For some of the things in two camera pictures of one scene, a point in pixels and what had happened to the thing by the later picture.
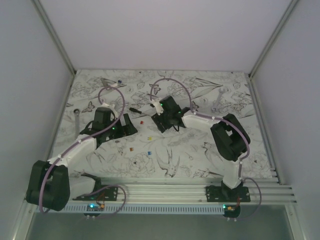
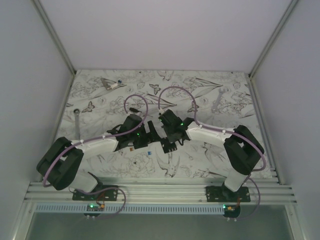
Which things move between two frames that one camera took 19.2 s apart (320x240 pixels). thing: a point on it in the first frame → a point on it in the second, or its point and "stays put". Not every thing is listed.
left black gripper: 125,130 → 148,137
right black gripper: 157,120 → 171,139
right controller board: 231,211 stays put
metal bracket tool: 105,81 stays put
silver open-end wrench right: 214,109 stays put
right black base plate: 224,193 stays put
